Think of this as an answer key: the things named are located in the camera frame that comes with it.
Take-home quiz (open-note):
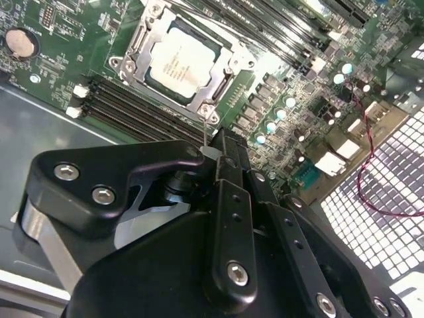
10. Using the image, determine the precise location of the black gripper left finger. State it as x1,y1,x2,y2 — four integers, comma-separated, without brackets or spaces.
13,127,260,315

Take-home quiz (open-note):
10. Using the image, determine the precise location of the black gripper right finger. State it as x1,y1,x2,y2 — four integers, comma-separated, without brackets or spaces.
231,131,415,318

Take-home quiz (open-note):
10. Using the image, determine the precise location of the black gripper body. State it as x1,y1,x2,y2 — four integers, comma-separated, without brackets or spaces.
64,209,312,318

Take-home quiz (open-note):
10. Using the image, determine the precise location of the metal socket cover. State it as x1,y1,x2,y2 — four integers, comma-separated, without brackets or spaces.
121,6,248,110

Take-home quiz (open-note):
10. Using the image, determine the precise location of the silver CPU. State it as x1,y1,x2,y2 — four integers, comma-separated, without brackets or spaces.
144,19,223,103

